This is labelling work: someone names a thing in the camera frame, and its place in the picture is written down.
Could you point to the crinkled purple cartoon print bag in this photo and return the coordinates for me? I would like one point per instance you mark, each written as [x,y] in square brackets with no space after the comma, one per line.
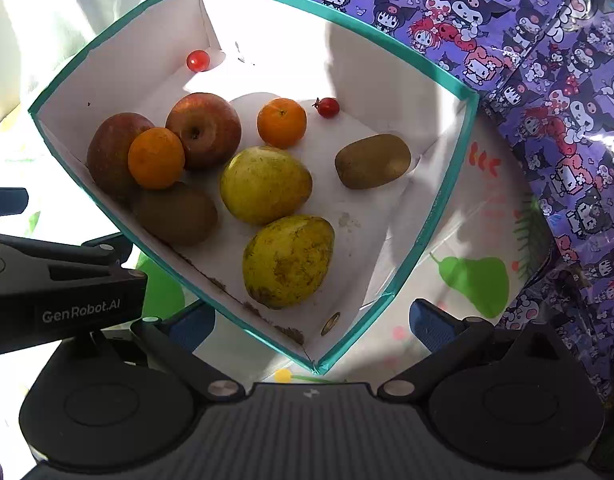
[577,160]

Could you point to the red apple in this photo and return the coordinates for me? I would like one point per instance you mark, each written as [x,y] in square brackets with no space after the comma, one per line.
[202,130]
[109,155]

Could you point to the purple cartoon print sheet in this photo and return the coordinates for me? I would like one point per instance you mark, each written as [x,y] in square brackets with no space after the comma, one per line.
[437,0]

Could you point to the yellow green pear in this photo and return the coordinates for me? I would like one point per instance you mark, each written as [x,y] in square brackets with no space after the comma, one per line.
[287,260]
[264,185]

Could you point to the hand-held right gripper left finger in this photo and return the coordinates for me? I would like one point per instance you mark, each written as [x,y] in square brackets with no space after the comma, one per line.
[192,327]

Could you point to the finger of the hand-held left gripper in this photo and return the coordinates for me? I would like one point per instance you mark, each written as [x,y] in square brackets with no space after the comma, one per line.
[7,202]
[107,250]

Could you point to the round gold sticker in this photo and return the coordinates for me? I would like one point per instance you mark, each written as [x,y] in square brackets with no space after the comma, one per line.
[331,324]

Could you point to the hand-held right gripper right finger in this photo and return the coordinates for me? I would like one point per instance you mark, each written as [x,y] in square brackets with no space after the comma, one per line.
[432,327]

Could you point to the orange tangerine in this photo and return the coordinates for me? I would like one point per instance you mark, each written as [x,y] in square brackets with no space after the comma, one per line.
[282,122]
[157,157]

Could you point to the red cherry tomato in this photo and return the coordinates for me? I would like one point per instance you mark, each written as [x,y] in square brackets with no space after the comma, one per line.
[198,60]
[328,107]

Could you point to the teal cardboard box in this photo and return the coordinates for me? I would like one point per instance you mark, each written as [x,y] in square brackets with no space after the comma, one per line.
[387,85]

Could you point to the brown kiwi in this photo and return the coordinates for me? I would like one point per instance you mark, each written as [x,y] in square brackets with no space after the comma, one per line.
[174,215]
[372,160]

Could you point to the white curtain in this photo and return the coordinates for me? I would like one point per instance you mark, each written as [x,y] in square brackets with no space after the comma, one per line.
[62,10]

